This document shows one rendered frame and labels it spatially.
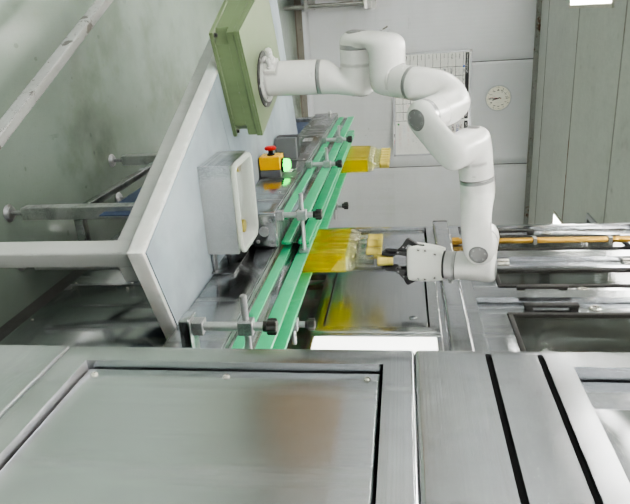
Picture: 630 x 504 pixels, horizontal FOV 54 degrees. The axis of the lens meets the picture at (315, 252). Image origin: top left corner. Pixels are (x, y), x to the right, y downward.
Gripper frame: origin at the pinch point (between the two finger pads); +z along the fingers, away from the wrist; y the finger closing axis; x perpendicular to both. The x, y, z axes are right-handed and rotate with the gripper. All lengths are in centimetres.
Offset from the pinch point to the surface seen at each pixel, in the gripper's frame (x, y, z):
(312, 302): -0.5, -16.1, 24.7
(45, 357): 101, 20, 20
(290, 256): 13.2, 3.6, 24.2
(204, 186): 35, 28, 35
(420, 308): 2.1, -12.9, -9.0
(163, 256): 61, 20, 29
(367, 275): -16.4, -12.2, 12.3
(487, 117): -601, -43, 55
